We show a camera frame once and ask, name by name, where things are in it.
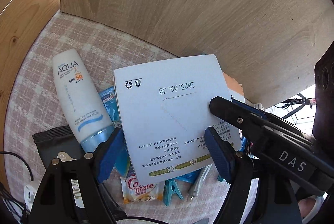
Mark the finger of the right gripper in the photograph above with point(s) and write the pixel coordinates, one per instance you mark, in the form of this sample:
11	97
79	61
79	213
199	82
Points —
236	113

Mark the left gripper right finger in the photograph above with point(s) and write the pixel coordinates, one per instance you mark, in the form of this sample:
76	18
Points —
222	153

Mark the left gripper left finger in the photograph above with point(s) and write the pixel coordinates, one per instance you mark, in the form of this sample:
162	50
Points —
106	154

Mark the orange white tissue pack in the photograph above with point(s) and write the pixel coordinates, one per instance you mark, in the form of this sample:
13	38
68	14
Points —
235	89

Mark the white AQUA sunscreen tube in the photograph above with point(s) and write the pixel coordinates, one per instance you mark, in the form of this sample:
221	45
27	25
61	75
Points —
81	104

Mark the Coffee mate sachet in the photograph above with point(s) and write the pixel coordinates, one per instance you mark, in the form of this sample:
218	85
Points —
134	192

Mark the white cardboard box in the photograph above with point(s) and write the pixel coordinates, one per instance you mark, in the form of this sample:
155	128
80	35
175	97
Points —
164	112

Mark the white round plug device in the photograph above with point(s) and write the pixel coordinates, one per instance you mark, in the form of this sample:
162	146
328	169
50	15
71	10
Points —
30	191

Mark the silver pen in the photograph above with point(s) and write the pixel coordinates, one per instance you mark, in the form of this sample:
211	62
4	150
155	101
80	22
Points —
196	186

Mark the black wet wipes pack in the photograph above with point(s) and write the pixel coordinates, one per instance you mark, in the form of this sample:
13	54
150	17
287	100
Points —
57	140

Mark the blue foil sachet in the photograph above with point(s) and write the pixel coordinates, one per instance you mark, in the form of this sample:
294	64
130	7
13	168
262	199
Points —
108	97

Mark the teal clothespin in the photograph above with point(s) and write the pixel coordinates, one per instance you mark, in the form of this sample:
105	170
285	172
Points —
171	188

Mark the light wooden board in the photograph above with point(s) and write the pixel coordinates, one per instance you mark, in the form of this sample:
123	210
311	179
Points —
269	46

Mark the pine wood wall panel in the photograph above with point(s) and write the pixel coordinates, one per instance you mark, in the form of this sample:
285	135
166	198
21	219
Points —
21	23

